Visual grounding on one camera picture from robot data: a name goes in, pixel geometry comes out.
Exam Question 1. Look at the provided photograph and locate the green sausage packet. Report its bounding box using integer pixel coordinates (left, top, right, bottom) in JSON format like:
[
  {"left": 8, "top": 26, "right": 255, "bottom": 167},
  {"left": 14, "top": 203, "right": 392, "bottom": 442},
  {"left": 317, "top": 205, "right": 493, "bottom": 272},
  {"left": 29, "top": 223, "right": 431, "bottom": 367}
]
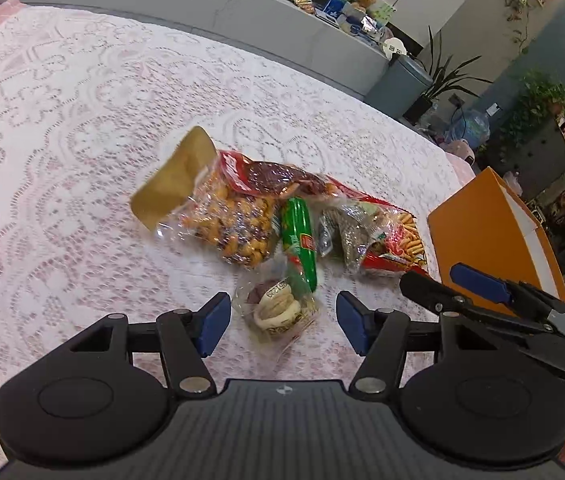
[{"left": 280, "top": 197, "right": 319, "bottom": 293}]

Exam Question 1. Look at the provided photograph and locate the red and brown snack packet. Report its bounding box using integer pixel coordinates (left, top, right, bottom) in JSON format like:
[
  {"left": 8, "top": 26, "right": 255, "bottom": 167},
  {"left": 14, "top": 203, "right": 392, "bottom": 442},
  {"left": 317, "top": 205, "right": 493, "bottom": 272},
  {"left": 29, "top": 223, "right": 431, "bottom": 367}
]
[{"left": 217, "top": 150, "right": 343, "bottom": 198}]

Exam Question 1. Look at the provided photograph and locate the blue water jug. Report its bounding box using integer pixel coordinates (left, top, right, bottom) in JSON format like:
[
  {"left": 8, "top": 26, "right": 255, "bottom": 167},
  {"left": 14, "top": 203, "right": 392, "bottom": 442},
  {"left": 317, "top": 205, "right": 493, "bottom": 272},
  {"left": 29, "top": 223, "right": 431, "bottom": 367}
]
[{"left": 445, "top": 107, "right": 491, "bottom": 143}]

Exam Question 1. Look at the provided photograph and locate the hanging vine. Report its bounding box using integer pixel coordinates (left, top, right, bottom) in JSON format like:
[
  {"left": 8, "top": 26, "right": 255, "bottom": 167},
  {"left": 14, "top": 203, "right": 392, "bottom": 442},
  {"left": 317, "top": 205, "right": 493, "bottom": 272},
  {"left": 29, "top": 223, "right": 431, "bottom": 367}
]
[{"left": 500, "top": 0, "right": 533, "bottom": 56}]

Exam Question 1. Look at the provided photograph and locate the grey cabinet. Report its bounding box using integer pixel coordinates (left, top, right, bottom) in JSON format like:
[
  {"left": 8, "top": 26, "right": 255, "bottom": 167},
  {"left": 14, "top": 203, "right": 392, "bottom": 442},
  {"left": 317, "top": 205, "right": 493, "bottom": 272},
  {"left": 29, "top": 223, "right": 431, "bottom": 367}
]
[{"left": 505, "top": 110, "right": 565, "bottom": 201}]

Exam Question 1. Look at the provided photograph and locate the long-leaved potted plant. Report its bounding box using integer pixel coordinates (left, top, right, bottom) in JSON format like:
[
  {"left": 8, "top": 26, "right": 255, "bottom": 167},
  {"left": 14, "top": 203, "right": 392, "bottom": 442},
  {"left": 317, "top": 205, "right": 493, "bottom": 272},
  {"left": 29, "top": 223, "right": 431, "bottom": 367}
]
[{"left": 405, "top": 25, "right": 493, "bottom": 123}]

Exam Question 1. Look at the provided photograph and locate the red bag of snack sticks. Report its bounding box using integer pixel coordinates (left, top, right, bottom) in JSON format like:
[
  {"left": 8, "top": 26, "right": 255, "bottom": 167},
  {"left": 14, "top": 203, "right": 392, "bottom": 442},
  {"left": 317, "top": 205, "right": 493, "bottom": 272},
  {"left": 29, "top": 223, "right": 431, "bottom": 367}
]
[{"left": 333, "top": 187, "right": 431, "bottom": 278}]

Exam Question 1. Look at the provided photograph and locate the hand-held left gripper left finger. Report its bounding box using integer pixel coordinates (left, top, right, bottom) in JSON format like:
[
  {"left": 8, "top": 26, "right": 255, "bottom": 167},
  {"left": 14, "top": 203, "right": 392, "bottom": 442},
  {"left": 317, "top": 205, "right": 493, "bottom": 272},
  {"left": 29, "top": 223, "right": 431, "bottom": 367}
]
[{"left": 27, "top": 291, "right": 232, "bottom": 395}]

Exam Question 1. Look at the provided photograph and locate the ivy plant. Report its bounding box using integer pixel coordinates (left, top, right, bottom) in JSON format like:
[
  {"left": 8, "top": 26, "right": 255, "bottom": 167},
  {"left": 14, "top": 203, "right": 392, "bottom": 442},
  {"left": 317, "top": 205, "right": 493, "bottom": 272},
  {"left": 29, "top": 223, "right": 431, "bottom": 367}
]
[{"left": 500, "top": 70, "right": 565, "bottom": 151}]

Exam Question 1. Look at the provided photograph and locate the pink heater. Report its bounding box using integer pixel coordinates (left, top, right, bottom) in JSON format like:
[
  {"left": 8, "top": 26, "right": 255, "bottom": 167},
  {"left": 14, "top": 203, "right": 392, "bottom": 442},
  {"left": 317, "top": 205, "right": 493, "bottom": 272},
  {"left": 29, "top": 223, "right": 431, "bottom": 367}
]
[{"left": 443, "top": 137, "right": 478, "bottom": 166}]

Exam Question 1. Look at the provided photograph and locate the white lace tablecloth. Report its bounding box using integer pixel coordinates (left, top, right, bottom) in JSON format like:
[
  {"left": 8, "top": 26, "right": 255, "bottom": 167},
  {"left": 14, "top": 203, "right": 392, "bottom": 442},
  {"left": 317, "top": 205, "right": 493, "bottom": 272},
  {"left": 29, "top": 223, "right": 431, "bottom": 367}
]
[{"left": 0, "top": 4, "right": 478, "bottom": 480}]

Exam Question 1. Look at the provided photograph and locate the white round hand fan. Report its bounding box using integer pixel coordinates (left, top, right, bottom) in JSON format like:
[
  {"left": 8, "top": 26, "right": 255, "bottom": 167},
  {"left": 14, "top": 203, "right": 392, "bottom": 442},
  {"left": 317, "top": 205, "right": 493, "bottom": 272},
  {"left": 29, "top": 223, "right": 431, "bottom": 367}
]
[{"left": 381, "top": 37, "right": 409, "bottom": 58}]

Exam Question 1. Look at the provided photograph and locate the long grey television console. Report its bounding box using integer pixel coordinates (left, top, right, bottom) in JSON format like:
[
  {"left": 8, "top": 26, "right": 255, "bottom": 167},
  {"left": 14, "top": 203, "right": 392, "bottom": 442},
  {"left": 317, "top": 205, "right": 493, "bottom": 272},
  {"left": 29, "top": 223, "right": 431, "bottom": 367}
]
[{"left": 12, "top": 0, "right": 393, "bottom": 101}]

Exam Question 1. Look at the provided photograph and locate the orange cardboard box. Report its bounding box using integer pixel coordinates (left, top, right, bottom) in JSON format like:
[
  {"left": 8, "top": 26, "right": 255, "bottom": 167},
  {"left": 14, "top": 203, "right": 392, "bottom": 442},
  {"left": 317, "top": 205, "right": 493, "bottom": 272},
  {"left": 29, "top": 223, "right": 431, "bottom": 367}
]
[{"left": 427, "top": 167, "right": 565, "bottom": 306}]

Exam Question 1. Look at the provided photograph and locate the clear packet of round biscuits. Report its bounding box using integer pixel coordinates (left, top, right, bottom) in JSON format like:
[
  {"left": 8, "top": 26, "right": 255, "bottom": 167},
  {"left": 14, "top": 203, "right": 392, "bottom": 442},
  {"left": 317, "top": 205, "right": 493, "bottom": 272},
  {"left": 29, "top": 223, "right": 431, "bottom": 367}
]
[{"left": 232, "top": 277, "right": 323, "bottom": 346}]

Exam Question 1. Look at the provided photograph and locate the gold-topped bag of peanuts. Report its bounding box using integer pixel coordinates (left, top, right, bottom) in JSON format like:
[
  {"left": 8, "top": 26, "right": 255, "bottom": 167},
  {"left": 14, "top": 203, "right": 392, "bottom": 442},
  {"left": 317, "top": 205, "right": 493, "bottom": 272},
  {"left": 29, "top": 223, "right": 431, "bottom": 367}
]
[{"left": 130, "top": 126, "right": 283, "bottom": 268}]

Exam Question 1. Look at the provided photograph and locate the silvery clear snack packet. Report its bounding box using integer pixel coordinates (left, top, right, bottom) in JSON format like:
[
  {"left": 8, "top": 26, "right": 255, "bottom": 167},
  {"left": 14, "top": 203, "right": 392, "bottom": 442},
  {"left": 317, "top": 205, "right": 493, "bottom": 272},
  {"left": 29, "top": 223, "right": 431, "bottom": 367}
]
[{"left": 317, "top": 200, "right": 388, "bottom": 276}]

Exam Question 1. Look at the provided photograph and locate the green picture board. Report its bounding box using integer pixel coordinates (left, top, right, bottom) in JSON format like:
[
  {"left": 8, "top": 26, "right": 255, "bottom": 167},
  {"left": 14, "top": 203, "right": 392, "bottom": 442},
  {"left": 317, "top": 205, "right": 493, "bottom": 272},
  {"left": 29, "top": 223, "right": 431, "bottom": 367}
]
[{"left": 335, "top": 0, "right": 396, "bottom": 23}]

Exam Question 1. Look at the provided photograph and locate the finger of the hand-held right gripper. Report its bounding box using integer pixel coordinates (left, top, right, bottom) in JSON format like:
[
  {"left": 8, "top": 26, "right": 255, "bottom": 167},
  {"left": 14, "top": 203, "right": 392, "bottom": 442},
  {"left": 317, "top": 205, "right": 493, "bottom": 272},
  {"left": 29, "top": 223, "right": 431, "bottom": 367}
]
[
  {"left": 450, "top": 262, "right": 553, "bottom": 311},
  {"left": 399, "top": 271, "right": 565, "bottom": 377}
]

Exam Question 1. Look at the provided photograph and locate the grey trash can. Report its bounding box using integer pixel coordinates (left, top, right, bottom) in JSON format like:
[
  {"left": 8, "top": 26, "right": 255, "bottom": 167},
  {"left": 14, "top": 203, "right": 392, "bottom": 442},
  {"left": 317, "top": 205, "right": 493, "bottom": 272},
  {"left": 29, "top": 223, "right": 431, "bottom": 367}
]
[{"left": 365, "top": 52, "right": 433, "bottom": 118}]

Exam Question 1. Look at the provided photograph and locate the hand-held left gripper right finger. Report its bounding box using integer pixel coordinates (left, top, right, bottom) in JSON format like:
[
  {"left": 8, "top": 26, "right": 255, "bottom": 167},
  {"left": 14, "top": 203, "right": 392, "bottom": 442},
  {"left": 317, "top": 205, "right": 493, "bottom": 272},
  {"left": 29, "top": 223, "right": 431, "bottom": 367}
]
[{"left": 336, "top": 290, "right": 503, "bottom": 395}]

